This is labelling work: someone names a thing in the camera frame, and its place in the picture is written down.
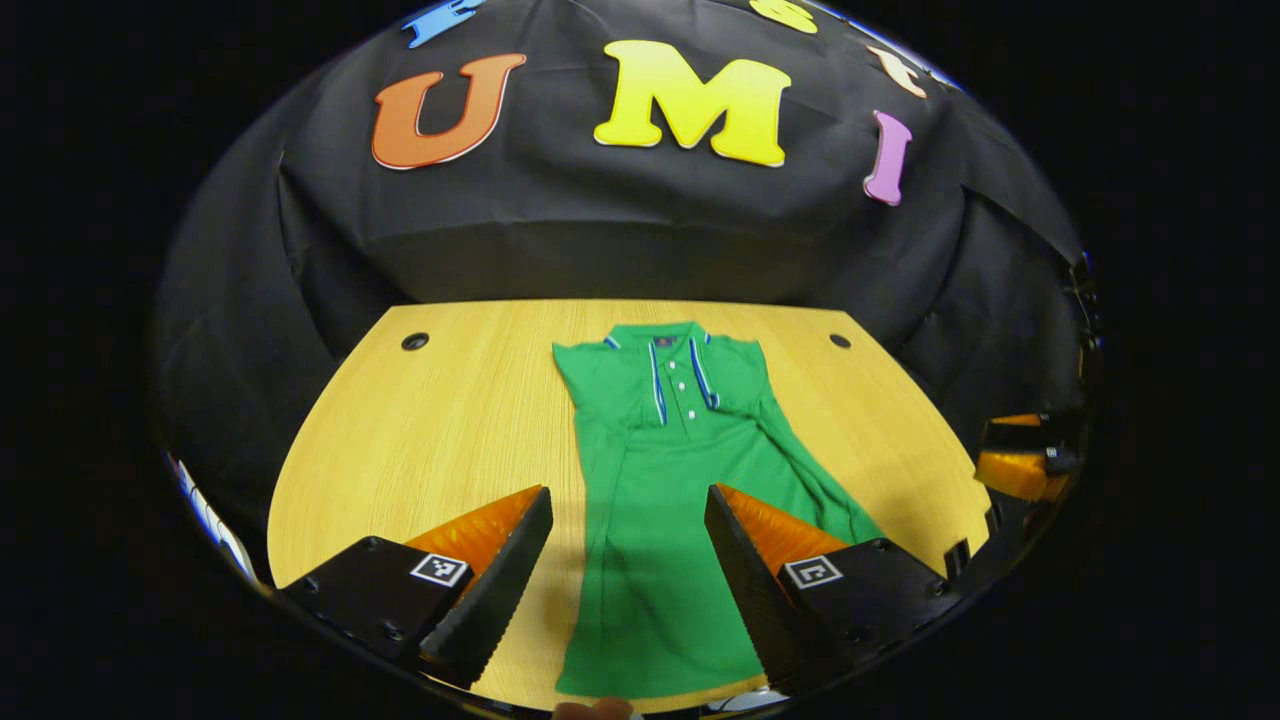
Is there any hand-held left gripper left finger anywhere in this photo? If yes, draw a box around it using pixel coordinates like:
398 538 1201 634
280 486 554 691

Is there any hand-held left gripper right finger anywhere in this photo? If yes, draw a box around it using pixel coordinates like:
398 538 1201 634
704 484 966 696

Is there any green T-shirt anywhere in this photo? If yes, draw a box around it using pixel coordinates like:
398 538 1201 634
552 321 886 699

